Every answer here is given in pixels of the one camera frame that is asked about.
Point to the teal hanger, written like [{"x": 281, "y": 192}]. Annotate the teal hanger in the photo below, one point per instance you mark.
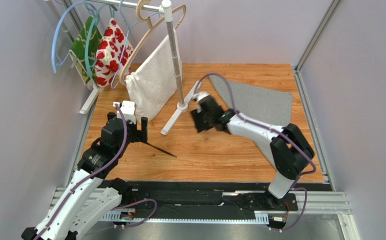
[{"x": 89, "y": 31}]

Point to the grey cloth napkin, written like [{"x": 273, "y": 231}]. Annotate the grey cloth napkin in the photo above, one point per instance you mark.
[{"x": 266, "y": 105}]

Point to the green patterned cloth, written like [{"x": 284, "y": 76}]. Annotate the green patterned cloth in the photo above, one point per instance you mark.
[{"x": 77, "y": 52}]

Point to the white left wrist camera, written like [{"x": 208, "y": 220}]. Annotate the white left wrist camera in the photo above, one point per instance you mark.
[{"x": 128, "y": 110}]

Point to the red floral white cloth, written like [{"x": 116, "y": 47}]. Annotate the red floral white cloth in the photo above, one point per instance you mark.
[{"x": 106, "y": 63}]

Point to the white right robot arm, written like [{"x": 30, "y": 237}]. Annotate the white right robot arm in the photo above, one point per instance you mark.
[{"x": 290, "y": 152}]

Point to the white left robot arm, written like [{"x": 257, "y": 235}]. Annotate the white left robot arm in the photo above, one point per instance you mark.
[{"x": 68, "y": 220}]

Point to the beige wooden hanger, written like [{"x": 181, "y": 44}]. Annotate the beige wooden hanger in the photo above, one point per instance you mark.
[{"x": 166, "y": 9}]

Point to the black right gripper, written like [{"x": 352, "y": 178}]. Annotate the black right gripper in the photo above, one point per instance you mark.
[{"x": 197, "y": 117}]

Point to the white towel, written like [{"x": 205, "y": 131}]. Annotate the white towel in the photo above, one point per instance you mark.
[{"x": 153, "y": 83}]

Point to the light blue hanger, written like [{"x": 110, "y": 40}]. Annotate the light blue hanger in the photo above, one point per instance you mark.
[{"x": 56, "y": 60}]

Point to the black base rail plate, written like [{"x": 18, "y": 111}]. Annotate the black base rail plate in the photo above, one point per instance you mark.
[{"x": 204, "y": 200}]

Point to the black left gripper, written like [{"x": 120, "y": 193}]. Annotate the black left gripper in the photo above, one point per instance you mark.
[{"x": 139, "y": 135}]

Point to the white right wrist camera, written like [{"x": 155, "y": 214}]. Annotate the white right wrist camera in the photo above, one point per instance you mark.
[{"x": 197, "y": 97}]

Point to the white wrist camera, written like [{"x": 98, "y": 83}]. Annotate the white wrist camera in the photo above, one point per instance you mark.
[
  {"x": 197, "y": 97},
  {"x": 128, "y": 110}
]

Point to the blue wire hanger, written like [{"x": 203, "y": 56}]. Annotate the blue wire hanger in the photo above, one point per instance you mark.
[{"x": 125, "y": 42}]

